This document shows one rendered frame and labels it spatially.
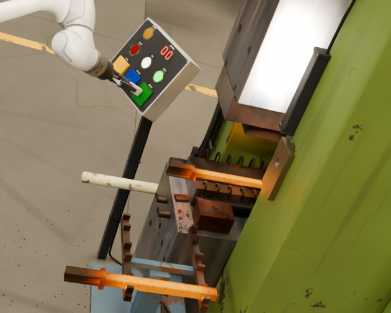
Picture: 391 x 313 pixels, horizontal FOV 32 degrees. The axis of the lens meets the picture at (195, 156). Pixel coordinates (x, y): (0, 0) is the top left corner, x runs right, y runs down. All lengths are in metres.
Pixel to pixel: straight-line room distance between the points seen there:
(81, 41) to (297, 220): 0.97
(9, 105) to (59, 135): 0.38
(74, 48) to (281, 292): 1.04
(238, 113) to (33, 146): 2.02
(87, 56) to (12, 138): 1.68
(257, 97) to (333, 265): 0.54
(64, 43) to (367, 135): 1.07
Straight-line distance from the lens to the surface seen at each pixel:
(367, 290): 2.15
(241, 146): 2.51
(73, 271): 1.77
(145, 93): 2.62
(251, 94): 2.02
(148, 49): 2.72
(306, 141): 1.87
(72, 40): 2.32
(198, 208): 2.21
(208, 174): 2.32
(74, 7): 2.40
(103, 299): 2.11
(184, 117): 4.62
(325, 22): 1.97
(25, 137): 3.99
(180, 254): 2.26
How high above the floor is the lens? 2.28
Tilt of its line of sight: 32 degrees down
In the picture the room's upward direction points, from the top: 21 degrees clockwise
